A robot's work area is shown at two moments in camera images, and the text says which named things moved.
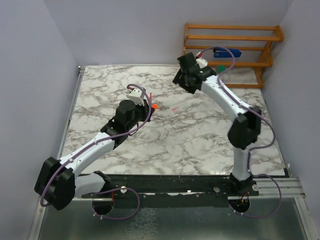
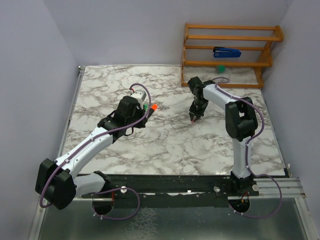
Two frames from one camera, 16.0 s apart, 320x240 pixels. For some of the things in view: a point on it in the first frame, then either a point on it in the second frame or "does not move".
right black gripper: (178, 79) -> (194, 112)
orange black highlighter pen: (152, 109) does not move
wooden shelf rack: (264, 61) does not move
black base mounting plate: (160, 190) does not move
